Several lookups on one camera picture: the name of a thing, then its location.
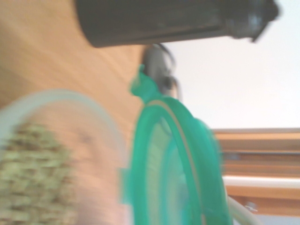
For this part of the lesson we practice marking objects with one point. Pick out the green round container lid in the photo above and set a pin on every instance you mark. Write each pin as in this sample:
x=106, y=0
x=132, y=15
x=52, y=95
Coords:
x=164, y=164

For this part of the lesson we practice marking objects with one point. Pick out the round glass food container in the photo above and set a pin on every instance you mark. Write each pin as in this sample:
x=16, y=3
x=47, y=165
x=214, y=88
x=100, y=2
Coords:
x=47, y=164

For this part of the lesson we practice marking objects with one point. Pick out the dark green shaker bottle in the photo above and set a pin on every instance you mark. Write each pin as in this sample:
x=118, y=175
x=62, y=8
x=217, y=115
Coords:
x=152, y=21

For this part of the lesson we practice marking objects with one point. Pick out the silver door hinge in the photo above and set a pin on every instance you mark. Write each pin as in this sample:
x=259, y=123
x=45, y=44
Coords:
x=251, y=207

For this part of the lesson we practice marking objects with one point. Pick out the wooden door frame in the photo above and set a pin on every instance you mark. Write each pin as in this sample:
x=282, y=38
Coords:
x=262, y=168

